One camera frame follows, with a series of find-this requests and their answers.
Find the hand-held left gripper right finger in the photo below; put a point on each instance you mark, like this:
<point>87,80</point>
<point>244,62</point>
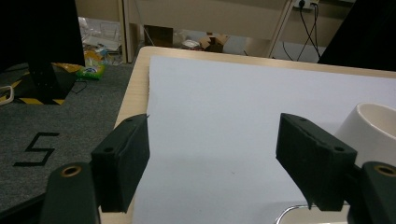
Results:
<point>317,165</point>

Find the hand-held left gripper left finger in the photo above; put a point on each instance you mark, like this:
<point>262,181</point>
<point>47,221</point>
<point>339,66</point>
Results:
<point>121,168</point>

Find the cream ceramic cup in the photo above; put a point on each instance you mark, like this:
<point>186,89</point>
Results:
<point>367,143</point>

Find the square white plate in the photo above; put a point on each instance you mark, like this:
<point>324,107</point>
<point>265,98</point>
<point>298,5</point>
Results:
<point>299,217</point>

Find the green snack packet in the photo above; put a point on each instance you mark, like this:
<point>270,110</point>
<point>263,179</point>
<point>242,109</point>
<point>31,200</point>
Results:
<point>91,72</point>

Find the black stand base hazard tape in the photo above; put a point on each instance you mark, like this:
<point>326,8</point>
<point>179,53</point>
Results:
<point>46,84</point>

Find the pale white paper sheet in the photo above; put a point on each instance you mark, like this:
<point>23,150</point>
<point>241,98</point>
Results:
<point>218,109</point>

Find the yellow snack bag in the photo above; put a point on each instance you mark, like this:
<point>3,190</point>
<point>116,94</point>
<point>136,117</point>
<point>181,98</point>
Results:
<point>93,57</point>

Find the pile of clear plastic bags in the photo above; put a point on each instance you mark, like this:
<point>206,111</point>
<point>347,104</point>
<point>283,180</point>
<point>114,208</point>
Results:
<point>102,34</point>

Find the brown cardboard box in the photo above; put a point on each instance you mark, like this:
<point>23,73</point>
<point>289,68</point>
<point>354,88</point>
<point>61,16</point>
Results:
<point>158,35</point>

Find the crumpled white bag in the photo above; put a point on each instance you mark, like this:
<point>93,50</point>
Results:
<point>191,44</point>

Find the black curtain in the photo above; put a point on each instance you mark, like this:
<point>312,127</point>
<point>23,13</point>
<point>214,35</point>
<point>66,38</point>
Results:
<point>37,31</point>
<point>367,31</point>

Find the small open cardboard box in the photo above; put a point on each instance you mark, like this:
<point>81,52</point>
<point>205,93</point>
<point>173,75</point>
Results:
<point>214,43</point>

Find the white wall socket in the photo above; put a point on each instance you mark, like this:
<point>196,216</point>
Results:
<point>306,4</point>

